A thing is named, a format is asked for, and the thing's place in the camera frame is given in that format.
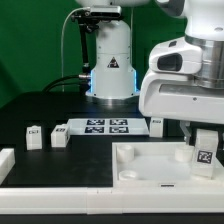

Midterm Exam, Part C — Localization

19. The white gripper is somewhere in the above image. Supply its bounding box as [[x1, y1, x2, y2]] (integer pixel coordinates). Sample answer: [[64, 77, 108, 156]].
[[139, 69, 224, 145]]

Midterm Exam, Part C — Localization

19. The white square tabletop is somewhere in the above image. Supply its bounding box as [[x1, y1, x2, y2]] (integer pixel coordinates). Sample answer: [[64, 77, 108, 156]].
[[112, 142, 224, 188]]

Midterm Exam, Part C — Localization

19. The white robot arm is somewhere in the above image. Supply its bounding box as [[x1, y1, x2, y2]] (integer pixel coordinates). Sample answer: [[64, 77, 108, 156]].
[[75, 0, 224, 124]]

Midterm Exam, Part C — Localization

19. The white U-shaped fence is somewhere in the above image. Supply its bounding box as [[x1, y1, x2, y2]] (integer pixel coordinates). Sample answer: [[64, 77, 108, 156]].
[[0, 146, 224, 216]]

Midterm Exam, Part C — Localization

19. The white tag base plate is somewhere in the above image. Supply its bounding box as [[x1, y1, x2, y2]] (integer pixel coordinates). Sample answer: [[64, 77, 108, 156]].
[[67, 118, 149, 135]]

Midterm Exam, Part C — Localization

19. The black cable bundle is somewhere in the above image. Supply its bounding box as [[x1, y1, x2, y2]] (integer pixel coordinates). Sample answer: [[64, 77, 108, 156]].
[[41, 74, 92, 93]]

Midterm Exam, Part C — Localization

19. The black camera on stand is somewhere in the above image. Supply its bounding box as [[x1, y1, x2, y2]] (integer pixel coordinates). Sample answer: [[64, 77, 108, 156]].
[[71, 5, 122, 69]]

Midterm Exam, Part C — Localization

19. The white cable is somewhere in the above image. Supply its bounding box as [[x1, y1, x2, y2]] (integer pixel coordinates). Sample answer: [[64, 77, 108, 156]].
[[60, 7, 88, 93]]

